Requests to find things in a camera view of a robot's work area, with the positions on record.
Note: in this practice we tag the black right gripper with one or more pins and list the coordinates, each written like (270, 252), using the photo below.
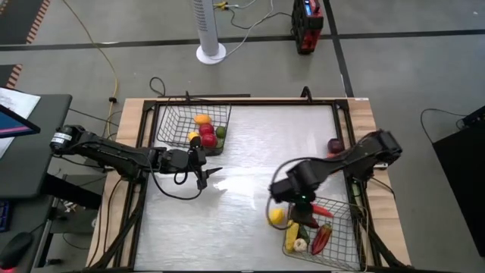
(303, 212)

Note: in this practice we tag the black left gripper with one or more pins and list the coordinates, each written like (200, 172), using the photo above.
(176, 161)

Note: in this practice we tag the dark green cucumber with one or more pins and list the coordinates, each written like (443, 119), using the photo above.
(304, 233)

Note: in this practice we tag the orange red carrot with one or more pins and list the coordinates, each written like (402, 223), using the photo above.
(324, 211)

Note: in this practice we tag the red tomato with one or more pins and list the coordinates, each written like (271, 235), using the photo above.
(209, 141)

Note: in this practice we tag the green pear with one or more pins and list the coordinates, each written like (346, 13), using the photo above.
(221, 144)

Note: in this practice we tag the yellow corn cob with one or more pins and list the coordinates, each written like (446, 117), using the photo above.
(291, 236)

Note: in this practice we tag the yellow lemon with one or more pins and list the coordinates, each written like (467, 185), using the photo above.
(276, 216)
(192, 135)

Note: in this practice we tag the white garlic bulb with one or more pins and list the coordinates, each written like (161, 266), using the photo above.
(300, 245)

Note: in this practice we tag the green lime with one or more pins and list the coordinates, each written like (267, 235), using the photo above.
(221, 132)

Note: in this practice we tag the red apple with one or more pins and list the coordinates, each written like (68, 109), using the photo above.
(206, 129)

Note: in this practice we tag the dark red pepper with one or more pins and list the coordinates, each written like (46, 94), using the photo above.
(321, 240)

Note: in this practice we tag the yellow orange mango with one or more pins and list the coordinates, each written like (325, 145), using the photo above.
(202, 119)

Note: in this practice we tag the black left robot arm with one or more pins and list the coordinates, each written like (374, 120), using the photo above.
(113, 151)

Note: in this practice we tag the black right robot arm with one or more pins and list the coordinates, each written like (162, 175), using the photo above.
(341, 163)

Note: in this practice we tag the black flat bar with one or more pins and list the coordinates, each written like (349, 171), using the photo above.
(208, 96)

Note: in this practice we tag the black clamp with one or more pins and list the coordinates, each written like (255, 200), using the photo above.
(306, 95)
(187, 96)

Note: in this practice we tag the purple onion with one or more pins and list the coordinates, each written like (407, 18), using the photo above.
(335, 145)

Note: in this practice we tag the white tower fan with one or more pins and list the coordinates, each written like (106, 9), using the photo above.
(207, 30)

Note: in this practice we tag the yellow plug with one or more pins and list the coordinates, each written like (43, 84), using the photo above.
(221, 5)

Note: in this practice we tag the red black power tool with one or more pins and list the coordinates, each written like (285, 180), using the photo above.
(307, 34)

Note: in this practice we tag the black side cart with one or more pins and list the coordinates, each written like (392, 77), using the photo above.
(466, 182)

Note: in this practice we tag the dark grey desk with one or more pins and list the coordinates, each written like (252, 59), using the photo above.
(34, 170)

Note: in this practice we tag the monitor with blue screen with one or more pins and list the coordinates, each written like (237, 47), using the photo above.
(15, 127)

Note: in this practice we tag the white paper sheet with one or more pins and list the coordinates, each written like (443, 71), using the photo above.
(19, 100)

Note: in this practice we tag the black computer mouse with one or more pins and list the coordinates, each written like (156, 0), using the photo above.
(15, 248)

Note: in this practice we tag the backlit keyboard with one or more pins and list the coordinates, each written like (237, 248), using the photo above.
(4, 216)

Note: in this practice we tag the black mat striped edge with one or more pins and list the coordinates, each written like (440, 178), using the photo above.
(19, 19)
(5, 74)

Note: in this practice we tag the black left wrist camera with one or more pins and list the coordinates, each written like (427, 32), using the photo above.
(198, 159)

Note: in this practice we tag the black table frame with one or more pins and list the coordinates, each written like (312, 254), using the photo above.
(265, 101)

